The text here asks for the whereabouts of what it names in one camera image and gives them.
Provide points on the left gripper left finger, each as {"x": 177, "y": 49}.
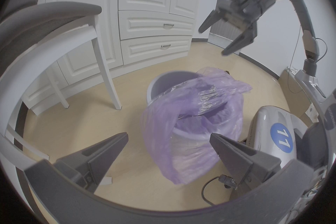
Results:
{"x": 99, "y": 157}

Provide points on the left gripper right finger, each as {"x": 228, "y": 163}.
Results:
{"x": 241, "y": 160}

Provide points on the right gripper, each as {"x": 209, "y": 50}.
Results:
{"x": 252, "y": 13}

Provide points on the purple plastic bag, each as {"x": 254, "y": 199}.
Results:
{"x": 160, "y": 123}

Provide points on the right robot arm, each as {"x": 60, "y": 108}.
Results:
{"x": 303, "y": 10}

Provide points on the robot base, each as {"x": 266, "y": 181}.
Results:
{"x": 265, "y": 125}

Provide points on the white trash bin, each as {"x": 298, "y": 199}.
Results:
{"x": 168, "y": 81}

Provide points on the grey and white chair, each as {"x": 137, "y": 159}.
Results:
{"x": 52, "y": 13}

